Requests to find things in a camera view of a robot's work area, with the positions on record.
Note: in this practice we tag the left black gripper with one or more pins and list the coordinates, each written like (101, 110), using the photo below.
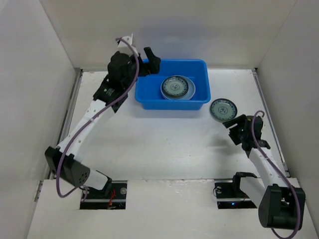
(152, 67)

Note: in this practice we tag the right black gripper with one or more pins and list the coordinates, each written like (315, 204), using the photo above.
(234, 130)

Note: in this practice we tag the blue white plate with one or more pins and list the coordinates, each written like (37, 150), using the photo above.
(223, 110)
(174, 87)

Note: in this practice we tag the light blue plastic plate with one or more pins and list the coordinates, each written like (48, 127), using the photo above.
(189, 94)

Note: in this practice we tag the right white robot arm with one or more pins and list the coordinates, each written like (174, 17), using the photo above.
(280, 204)

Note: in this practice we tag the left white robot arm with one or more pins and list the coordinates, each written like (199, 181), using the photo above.
(65, 160)

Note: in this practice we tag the blue plastic bin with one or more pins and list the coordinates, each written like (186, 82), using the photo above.
(148, 88)

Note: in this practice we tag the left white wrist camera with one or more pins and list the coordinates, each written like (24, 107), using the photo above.
(126, 44)

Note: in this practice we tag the right aluminium rail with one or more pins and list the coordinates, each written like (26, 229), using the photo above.
(255, 75)

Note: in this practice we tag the aluminium rail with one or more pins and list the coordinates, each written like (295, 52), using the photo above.
(65, 128)
(255, 75)

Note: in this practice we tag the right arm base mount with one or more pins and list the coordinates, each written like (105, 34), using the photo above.
(227, 198)

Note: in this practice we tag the left aluminium rail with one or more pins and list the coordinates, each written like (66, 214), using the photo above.
(65, 128)

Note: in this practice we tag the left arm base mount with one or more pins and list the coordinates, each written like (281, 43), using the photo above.
(114, 200)

